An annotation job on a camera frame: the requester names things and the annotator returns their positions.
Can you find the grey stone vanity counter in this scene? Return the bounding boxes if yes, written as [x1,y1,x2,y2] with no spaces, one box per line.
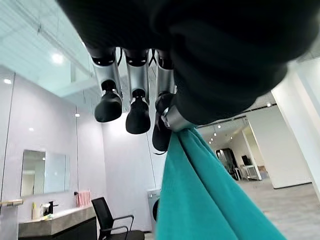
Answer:
[17,206,98,240]

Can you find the white washing machine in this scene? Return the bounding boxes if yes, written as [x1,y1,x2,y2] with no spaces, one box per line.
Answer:
[146,188,162,233]

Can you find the wooden door handle bar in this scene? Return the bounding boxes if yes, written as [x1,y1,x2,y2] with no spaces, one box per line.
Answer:
[0,199,25,207]

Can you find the teal bed sheet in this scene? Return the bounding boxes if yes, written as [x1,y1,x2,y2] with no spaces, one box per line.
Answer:
[154,126,288,240]

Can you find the pink striped towel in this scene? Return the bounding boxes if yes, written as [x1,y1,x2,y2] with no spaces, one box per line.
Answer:
[77,190,91,208]

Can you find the metal frame table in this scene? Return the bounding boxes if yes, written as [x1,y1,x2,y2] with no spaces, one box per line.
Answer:
[240,164,263,181]

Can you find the black office chair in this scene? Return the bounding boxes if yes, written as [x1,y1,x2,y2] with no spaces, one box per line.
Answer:
[90,196,146,240]

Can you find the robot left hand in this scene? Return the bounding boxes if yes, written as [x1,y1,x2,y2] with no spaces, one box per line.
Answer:
[55,0,320,152]

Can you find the wall mirror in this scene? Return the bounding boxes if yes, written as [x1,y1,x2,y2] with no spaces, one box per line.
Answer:
[20,149,71,198]

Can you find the yellow-capped white bottle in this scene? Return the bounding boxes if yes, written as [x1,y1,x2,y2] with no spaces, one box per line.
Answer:
[31,201,41,221]

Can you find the black faucet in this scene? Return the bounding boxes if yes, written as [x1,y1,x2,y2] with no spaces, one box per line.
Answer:
[48,200,60,214]

